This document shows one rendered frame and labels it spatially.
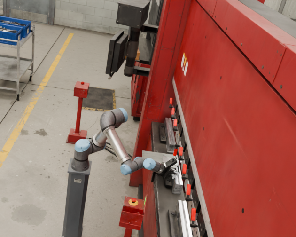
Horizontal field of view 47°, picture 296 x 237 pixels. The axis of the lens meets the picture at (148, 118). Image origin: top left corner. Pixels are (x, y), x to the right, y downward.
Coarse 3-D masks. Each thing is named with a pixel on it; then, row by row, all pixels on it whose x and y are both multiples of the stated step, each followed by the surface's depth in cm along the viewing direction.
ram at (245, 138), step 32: (192, 0) 292; (192, 32) 272; (224, 32) 189; (192, 64) 254; (224, 64) 177; (192, 96) 238; (224, 96) 170; (256, 96) 132; (192, 128) 224; (224, 128) 162; (256, 128) 127; (288, 128) 104; (224, 160) 156; (256, 160) 123; (288, 160) 102; (224, 192) 150; (256, 192) 119; (288, 192) 99; (224, 224) 144; (256, 224) 116; (288, 224) 97
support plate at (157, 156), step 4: (144, 152) 278; (148, 152) 279; (152, 152) 280; (156, 152) 281; (144, 156) 273; (148, 156) 274; (152, 156) 275; (156, 156) 276; (160, 156) 277; (168, 156) 279; (172, 156) 281; (156, 160) 271; (160, 160) 272
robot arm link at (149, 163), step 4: (144, 160) 240; (148, 160) 237; (152, 160) 238; (144, 164) 238; (148, 164) 236; (152, 164) 236; (156, 164) 239; (160, 164) 243; (148, 168) 237; (152, 168) 238; (156, 168) 240
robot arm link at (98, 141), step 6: (120, 108) 257; (114, 114) 248; (120, 114) 252; (126, 114) 256; (120, 120) 252; (126, 120) 258; (102, 132) 267; (96, 138) 275; (102, 138) 271; (96, 144) 276; (102, 144) 278; (96, 150) 281
